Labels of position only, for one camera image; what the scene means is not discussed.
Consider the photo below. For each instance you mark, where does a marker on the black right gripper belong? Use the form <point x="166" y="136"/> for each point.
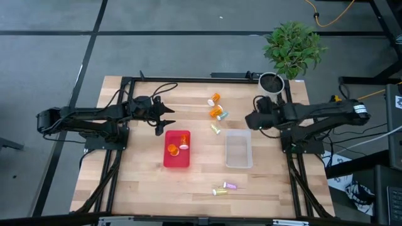
<point x="264" y="120"/>

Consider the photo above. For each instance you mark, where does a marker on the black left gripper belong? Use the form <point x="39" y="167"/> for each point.
<point x="146" y="108"/>

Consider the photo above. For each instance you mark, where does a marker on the orange pill bottle white cap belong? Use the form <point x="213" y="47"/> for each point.
<point x="216" y="111"/>
<point x="214" y="99"/>
<point x="173" y="149"/>
<point x="184" y="141"/>

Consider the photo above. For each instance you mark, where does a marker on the teal pill bottle white cap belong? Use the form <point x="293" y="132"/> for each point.
<point x="222" y="116"/>

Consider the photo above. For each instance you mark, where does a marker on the yellow pill bottle white cap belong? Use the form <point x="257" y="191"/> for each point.
<point x="220" y="191"/>
<point x="215" y="128"/>

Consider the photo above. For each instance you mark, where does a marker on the purple pill bottle white cap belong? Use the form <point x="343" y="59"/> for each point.
<point x="230" y="186"/>

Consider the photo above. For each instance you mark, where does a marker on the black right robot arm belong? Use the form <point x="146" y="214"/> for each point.
<point x="326" y="110"/>

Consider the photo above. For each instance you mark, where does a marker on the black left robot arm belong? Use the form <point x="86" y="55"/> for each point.
<point x="88" y="114"/>

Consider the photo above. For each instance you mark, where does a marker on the clear plastic bin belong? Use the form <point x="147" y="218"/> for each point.
<point x="238" y="150"/>

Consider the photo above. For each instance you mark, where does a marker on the pink translucent plastic bin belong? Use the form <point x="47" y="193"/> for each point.
<point x="177" y="161"/>

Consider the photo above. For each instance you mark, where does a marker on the white plant pot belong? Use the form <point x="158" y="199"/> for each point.
<point x="271" y="84"/>

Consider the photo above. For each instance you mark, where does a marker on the green leafy plant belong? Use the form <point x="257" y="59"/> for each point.
<point x="292" y="47"/>

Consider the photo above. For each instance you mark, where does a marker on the white paper sheet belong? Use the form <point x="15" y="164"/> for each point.
<point x="337" y="182"/>

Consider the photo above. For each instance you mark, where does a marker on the white patterned bag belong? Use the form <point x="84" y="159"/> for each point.
<point x="358" y="197"/>

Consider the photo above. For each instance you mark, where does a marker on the black computer case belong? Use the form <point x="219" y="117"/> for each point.
<point x="395" y="132"/>

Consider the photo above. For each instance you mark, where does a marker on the grey furniture leg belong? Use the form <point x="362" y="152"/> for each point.
<point x="9" y="143"/>

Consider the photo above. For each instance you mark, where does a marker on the black desk frame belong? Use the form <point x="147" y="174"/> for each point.
<point x="361" y="80"/>

